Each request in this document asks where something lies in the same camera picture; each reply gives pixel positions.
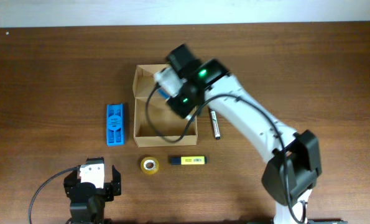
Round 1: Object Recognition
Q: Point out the blue whiteboard marker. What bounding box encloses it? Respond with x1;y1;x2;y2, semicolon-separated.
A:
157;88;170;100

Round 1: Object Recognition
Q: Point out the black whiteboard marker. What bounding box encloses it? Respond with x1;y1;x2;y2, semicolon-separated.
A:
210;109;221;140

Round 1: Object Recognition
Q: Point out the yellow highlighter with dark cap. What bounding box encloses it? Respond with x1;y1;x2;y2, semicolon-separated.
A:
170;156;207;166

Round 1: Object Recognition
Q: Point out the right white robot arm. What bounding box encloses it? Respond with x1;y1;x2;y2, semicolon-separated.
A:
159;44;322;223

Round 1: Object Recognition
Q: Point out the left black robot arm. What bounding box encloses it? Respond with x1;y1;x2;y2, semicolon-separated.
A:
63;157;122;224

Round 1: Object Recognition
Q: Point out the yellow tape roll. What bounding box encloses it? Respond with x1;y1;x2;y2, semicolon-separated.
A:
140;157;159;175

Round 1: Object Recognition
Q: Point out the open cardboard box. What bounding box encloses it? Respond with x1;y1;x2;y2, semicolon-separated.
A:
132;64;188;147

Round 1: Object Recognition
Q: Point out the blue magnetic whiteboard duster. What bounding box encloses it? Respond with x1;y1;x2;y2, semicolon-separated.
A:
106;104;125;146

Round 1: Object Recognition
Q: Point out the left black camera cable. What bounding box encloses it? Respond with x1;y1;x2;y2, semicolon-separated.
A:
28;166;81;224

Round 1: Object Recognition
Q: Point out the black camera cable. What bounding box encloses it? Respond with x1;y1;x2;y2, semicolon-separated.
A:
28;166;81;224
145;82;307;224

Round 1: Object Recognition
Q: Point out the right black camera cable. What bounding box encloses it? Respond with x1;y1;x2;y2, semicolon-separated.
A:
145;82;307;224

